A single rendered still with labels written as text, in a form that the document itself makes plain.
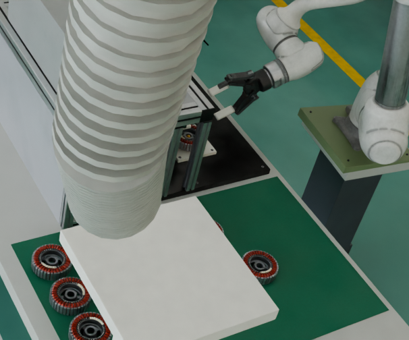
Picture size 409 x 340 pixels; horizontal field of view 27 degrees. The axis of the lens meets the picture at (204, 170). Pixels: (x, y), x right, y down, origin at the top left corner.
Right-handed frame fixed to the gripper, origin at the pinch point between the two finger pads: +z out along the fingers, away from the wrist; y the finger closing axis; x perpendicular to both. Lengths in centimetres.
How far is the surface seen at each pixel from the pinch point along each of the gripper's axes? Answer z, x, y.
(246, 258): 19, -59, -4
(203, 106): 10.4, -24.1, -33.5
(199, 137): 14.4, -25.1, -21.7
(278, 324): 21, -82, -3
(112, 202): 47, -104, -128
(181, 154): 18.9, -11.9, 0.6
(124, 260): 50, -78, -68
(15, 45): 51, 16, -49
